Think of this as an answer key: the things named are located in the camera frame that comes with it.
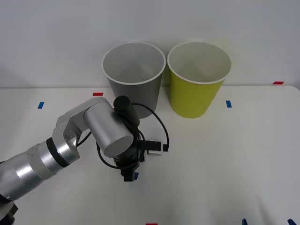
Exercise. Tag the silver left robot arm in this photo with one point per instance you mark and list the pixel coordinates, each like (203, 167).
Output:
(105, 126)

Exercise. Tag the yellow-green plastic waste bin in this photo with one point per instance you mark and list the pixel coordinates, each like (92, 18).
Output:
(192, 98)

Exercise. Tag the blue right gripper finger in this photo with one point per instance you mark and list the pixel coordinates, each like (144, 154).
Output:
(292, 222)
(244, 222)

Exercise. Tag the grey plastic waste bin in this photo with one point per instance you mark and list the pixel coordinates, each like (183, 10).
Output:
(138, 96)

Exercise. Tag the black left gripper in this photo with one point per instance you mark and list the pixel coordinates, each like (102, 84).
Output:
(132, 159)

